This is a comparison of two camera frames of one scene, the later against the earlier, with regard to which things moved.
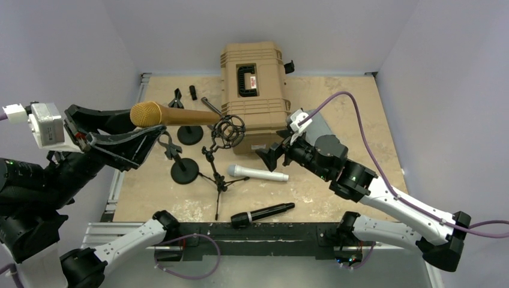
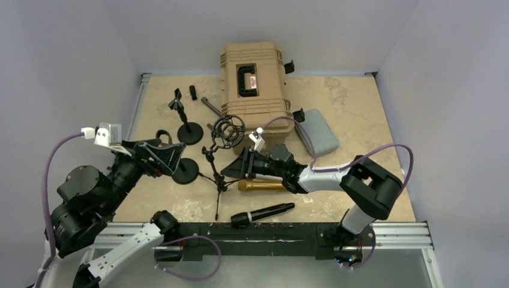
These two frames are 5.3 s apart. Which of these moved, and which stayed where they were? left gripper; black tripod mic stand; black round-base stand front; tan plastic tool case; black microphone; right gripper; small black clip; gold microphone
Moved: right gripper; gold microphone; left gripper
Stayed: black round-base stand front; black tripod mic stand; small black clip; black microphone; tan plastic tool case
